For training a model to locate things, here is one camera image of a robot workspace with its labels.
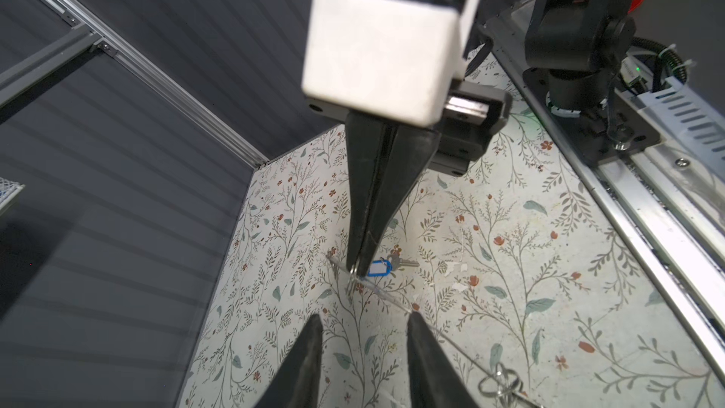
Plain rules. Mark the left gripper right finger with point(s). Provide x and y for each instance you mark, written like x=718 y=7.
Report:
x=433 y=381

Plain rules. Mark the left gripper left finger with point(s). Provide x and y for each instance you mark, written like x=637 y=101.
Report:
x=296 y=384

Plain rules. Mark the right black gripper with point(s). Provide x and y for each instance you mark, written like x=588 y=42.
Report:
x=396 y=130

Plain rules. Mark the perforated metal ring disc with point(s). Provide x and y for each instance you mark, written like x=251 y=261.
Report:
x=501 y=385

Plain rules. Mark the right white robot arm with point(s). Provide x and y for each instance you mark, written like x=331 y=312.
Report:
x=580 y=46

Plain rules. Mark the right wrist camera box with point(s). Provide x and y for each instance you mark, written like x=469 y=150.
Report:
x=394 y=59

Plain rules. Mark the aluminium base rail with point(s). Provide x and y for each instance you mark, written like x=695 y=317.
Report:
x=642 y=204

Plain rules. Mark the white slotted cable duct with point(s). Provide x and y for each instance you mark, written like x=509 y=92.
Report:
x=690 y=120

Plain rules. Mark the white wire mesh basket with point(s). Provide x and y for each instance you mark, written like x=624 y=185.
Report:
x=9 y=192

